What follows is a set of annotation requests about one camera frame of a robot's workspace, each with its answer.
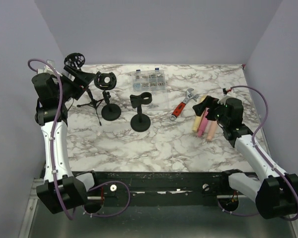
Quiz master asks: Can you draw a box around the black round-base clip stand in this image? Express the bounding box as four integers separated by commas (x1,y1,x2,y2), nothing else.
130,92,152,132

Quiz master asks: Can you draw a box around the beige microphone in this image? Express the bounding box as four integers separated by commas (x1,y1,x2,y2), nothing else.
206,121,218,141

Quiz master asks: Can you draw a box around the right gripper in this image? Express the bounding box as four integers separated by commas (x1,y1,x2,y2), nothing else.
194,95,230,126

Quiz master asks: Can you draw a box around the clear plastic screw organizer box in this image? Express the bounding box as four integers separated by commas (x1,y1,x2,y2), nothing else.
129,67,170,110

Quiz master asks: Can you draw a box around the black front mounting rail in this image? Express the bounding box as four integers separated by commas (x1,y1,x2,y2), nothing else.
86,172,240,211

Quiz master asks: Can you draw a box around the black shock-mount round-base stand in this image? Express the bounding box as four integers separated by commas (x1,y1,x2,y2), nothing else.
94,71,121,121

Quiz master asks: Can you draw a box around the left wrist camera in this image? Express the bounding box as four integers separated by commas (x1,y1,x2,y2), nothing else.
37,59,59,76

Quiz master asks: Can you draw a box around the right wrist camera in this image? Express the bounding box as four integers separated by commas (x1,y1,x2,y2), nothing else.
218,88,236,105

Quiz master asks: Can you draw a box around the pink microphone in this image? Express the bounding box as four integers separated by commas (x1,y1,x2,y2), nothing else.
197,109,208,137

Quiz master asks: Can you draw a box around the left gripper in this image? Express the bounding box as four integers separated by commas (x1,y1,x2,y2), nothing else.
56,65,96,102

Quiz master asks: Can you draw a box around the red-handled adjustable wrench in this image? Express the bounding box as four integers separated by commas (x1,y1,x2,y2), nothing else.
170,88,199,121

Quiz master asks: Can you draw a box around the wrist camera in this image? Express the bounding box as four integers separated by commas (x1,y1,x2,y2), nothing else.
218,88,236,105
37,59,59,76

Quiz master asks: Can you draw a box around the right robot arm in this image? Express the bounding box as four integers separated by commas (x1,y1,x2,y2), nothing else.
193,96,298,220

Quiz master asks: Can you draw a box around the yellow microphone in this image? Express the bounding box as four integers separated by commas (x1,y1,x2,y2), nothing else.
192,95,207,133

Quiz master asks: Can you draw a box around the black tripod shock-mount stand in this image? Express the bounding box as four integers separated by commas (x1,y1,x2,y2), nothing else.
64,53,103,126

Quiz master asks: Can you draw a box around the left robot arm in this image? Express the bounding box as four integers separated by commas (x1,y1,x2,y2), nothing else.
31,65,100,214

